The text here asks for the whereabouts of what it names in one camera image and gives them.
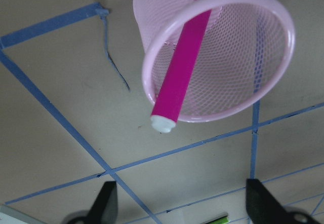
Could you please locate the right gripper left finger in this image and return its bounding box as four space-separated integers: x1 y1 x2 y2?
63 181 118 223

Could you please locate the pink mesh cup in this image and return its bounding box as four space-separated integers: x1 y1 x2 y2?
133 0 295 123

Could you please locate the green marker pen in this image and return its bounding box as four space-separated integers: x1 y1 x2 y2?
205 213 230 224

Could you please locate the pink marker pen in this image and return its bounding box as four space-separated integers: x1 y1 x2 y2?
150 10 212 133

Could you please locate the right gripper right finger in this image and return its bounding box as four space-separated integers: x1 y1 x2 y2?
246 179 319 224

